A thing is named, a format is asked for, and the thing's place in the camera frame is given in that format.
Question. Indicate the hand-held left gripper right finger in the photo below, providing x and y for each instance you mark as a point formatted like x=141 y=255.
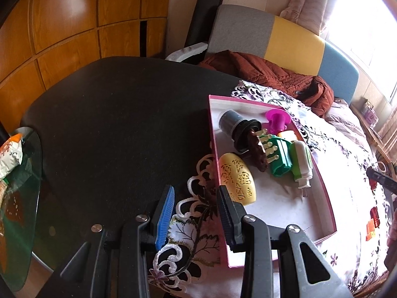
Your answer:
x=231 y=220

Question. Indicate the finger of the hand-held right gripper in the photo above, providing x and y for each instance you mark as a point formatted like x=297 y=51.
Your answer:
x=383 y=178

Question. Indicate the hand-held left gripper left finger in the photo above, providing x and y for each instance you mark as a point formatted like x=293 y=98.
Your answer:
x=163 y=222

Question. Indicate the yellow oval mould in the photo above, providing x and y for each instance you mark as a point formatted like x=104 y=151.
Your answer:
x=238 y=178

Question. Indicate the pink-edged white box tray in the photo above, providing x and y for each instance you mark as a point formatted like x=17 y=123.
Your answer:
x=279 y=211

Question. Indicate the brown twisted toy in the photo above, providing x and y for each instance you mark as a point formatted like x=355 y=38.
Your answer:
x=257 y=152

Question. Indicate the green toy with yellow pegs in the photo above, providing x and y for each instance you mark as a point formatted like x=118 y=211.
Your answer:
x=280 y=158

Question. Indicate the white and green bottle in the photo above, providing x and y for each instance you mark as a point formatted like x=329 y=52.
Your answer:
x=301 y=161

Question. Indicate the black cylindrical cup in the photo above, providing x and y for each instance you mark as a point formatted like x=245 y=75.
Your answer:
x=232 y=124

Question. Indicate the orange plastic toy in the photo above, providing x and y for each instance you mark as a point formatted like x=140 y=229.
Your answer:
x=287 y=135

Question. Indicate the magenta plastic cup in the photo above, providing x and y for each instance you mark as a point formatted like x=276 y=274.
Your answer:
x=277 y=119

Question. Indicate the floral embroidered tablecloth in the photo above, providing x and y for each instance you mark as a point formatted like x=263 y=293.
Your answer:
x=347 y=173

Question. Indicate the wooden bedside shelf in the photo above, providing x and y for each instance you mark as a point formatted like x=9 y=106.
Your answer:
x=378 y=139

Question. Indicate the small red toy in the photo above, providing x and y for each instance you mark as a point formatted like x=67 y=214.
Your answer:
x=374 y=216

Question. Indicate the small orange block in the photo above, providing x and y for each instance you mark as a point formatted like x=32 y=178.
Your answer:
x=370 y=233

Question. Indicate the pale pink bedsheet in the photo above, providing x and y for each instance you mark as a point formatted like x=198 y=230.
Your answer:
x=347 y=121

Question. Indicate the purple box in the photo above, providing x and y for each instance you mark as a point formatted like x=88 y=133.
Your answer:
x=370 y=111

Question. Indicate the green glass side table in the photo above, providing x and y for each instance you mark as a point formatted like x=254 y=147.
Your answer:
x=18 y=223

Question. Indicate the rust quilted jacket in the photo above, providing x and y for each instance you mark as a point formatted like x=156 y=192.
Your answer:
x=273 y=74

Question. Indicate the bright window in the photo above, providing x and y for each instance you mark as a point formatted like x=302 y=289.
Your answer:
x=366 y=21

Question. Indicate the grey yellow blue sofa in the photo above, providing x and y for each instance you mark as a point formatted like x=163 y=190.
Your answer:
x=294 y=43

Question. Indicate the orange and white snack bag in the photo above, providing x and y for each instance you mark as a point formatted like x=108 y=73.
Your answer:
x=11 y=158

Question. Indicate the white foam piece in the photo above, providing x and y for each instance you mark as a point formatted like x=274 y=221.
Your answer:
x=186 y=51

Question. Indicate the pale pink curtain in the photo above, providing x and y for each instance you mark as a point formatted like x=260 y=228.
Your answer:
x=307 y=3

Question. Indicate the black rolled mat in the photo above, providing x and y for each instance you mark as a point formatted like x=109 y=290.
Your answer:
x=201 y=18

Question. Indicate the wooden wardrobe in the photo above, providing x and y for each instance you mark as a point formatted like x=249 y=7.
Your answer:
x=68 y=15

